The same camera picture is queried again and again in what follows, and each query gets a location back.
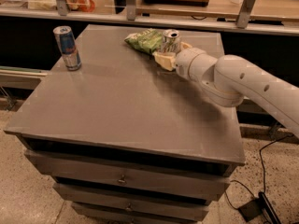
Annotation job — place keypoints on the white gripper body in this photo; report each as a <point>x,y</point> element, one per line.
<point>182,63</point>

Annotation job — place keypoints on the white green 7up can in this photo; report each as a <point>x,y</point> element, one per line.
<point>171,41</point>

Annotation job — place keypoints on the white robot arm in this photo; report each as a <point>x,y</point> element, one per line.
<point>228,80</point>

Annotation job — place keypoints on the green jalapeno chip bag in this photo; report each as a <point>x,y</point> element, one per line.
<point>146,41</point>

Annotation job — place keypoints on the blue silver energy drink can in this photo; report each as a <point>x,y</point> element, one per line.
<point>67,46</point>

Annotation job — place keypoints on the grey drawer cabinet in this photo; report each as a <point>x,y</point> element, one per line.
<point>120,106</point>

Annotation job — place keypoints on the long wooden shelf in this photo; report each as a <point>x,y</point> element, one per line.
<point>271,17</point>

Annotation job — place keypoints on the top drawer with knob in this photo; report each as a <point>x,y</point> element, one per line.
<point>128,175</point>

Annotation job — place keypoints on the drawer with knob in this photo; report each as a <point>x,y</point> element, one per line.
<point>132,205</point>
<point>128,175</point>

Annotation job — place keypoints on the middle drawer with knob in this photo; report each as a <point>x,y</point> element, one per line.
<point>132,205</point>

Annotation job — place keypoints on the black floor pedal box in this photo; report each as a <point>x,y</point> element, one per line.
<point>259,206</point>

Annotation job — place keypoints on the metal shelf bracket middle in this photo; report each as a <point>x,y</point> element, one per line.
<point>130,9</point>

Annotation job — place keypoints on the metal shelf bracket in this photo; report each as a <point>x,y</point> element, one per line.
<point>244,13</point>
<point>62,7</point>
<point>130,9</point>

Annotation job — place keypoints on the metal shelf bracket right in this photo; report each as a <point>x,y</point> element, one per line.
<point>244,13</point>

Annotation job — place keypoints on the metal shelf bracket left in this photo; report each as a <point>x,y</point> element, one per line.
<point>62,7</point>

